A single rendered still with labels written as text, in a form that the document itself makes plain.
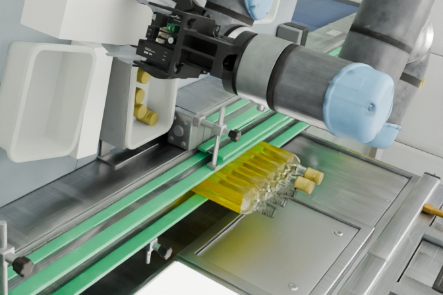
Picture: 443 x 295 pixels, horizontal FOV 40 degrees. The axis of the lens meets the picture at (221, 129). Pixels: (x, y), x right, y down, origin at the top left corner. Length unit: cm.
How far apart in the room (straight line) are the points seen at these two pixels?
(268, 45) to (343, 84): 9
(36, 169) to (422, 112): 666
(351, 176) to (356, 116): 145
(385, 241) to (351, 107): 114
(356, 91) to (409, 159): 734
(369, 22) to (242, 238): 96
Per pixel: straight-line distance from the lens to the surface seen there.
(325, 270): 153
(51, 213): 126
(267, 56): 62
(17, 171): 128
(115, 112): 136
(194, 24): 67
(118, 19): 76
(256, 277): 145
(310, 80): 60
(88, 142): 130
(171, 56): 66
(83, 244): 121
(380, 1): 70
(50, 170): 135
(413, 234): 183
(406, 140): 785
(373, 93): 59
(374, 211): 189
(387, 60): 70
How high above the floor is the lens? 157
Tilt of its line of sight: 25 degrees down
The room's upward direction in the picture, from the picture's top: 112 degrees clockwise
